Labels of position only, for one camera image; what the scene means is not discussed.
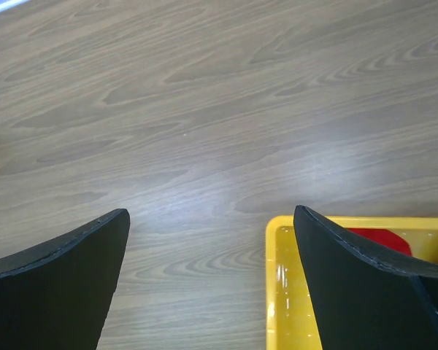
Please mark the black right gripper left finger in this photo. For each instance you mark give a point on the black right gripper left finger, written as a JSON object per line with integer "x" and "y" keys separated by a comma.
{"x": 57, "y": 294}

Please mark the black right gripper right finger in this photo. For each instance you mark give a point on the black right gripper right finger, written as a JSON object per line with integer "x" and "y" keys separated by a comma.
{"x": 365, "y": 295}

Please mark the red shirt in tray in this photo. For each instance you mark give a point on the red shirt in tray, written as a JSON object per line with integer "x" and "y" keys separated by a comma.
{"x": 387, "y": 240}

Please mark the yellow plastic tray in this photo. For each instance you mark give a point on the yellow plastic tray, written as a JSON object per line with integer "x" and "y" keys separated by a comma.
{"x": 290, "y": 321}

